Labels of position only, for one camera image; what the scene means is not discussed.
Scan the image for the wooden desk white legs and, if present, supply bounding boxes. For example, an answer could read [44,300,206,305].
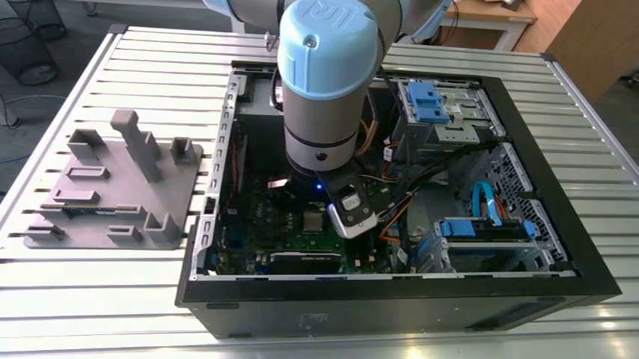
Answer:
[443,0,539,52]

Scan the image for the silver CPU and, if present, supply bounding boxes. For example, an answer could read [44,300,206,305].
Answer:
[303,210,326,232]

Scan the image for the blue flat data wire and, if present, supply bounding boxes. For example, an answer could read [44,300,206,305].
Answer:
[471,180,506,227]

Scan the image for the black open PC case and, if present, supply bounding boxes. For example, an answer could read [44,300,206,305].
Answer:
[173,59,623,340]

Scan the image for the wooden cabinet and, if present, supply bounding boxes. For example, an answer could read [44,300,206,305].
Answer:
[543,0,639,105]

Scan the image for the black wire mesh bin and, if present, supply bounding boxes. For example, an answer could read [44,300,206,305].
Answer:
[0,16,60,87]
[27,0,70,41]

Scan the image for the green motherboard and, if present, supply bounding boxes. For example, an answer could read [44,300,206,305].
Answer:
[219,175,395,276]

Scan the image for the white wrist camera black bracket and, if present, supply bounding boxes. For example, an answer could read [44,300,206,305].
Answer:
[327,179,379,240]

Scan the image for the black RAM slot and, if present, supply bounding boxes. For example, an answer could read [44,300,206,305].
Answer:
[363,235,379,265]

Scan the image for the blue RAM stick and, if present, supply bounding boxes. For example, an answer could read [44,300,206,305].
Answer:
[39,203,139,218]

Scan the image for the hard disk in blue carrier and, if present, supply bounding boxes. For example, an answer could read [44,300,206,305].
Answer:
[434,218,539,244]

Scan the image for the grey metal drive cage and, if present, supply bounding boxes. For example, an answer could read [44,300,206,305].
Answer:
[391,79,506,165]

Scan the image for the black graphics card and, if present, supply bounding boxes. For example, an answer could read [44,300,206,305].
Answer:
[269,251,343,274]

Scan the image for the black wire bundle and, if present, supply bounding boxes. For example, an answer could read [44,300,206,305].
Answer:
[377,140,506,270]

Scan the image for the blue drive latch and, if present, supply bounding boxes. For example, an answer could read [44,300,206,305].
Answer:
[407,81,451,124]

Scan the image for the grey power supply unit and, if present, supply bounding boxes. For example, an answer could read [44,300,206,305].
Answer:
[233,79,289,177]

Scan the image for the orange wire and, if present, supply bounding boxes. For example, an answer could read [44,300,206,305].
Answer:
[378,218,409,246]

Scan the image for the grey parts rack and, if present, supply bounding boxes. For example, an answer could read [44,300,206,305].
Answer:
[23,109,205,251]

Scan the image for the grey metal disk bay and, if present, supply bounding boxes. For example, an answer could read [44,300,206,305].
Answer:
[414,218,575,274]

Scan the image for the CPU socket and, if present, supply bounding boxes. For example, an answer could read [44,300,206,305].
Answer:
[298,207,331,237]

